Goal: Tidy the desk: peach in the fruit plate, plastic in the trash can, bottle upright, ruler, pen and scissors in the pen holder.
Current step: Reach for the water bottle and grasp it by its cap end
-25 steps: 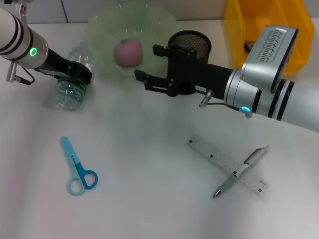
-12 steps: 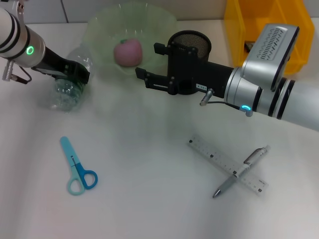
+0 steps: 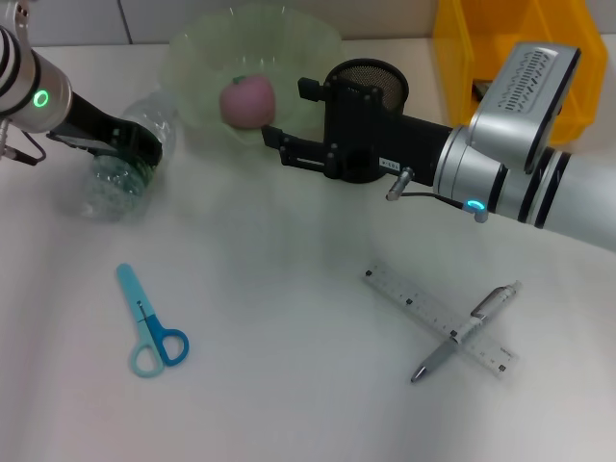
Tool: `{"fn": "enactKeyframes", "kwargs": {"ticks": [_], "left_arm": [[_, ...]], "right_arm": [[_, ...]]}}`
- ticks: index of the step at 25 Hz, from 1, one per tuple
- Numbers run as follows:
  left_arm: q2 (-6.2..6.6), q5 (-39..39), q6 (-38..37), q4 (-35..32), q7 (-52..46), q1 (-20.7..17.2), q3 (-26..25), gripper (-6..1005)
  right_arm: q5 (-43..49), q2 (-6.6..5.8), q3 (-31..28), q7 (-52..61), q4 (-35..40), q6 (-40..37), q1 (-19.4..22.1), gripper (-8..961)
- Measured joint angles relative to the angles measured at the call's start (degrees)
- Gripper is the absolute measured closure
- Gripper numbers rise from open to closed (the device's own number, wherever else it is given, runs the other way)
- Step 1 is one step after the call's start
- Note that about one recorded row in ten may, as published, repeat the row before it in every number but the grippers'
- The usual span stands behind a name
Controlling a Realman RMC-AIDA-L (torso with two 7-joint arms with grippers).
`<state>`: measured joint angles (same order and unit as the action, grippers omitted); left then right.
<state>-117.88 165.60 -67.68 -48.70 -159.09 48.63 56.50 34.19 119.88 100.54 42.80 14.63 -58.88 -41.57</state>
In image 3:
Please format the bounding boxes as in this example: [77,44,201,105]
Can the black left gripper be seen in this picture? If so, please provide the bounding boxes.
[46,90,166,170]

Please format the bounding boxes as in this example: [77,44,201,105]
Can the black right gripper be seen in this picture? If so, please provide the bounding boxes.
[262,74,454,188]

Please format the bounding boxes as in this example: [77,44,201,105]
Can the pink toy peach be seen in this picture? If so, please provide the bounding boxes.
[219,73,277,130]

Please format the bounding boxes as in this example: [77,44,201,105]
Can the clear green-label water bottle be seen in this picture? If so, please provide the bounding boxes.
[76,89,180,226]

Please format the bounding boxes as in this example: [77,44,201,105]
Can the translucent green fruit bowl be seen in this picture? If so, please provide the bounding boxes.
[167,2,344,150]

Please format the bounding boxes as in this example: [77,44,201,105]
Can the black mesh pen holder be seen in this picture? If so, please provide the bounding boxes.
[325,58,411,187]

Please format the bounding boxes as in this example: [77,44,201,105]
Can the blue safety scissors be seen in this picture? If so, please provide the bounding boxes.
[115,263,190,380]

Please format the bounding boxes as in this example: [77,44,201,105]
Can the clear plastic ruler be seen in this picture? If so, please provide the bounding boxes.
[361,259,520,382]

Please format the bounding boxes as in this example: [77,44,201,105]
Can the white grey ballpoint pen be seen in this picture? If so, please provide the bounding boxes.
[410,280,525,385]

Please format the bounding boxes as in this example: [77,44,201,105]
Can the yellow plastic bin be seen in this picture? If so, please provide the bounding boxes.
[431,0,608,148]

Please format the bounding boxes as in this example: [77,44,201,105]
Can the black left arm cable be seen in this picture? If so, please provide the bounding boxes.
[0,119,47,167]

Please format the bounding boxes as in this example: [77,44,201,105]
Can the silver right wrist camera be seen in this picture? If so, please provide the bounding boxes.
[467,41,582,174]

